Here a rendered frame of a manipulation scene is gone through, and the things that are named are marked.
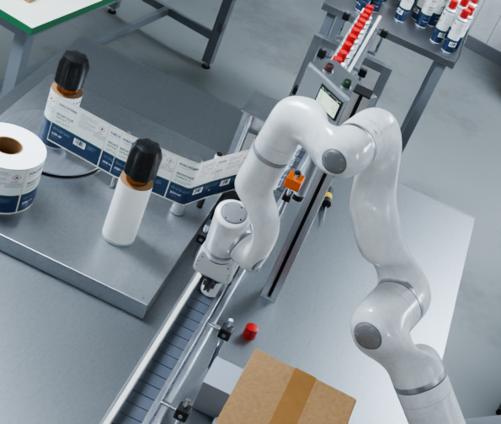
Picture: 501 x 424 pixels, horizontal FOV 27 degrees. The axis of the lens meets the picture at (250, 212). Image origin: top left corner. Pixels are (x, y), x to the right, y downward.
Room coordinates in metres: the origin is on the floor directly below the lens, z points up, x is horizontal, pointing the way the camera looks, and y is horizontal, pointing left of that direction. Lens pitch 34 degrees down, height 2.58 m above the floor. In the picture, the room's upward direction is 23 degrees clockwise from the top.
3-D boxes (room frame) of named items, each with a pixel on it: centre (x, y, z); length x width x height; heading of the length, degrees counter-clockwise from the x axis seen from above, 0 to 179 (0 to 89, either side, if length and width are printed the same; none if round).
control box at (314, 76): (2.37, -0.08, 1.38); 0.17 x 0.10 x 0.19; 50
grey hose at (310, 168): (2.42, -0.10, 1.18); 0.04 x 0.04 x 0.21
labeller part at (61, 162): (2.49, 0.60, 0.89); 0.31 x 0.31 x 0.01
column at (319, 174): (2.30, -0.14, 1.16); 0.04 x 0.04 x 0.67; 85
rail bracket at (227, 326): (1.93, -0.04, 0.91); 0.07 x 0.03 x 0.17; 85
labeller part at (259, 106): (2.69, 0.07, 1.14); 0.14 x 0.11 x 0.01; 175
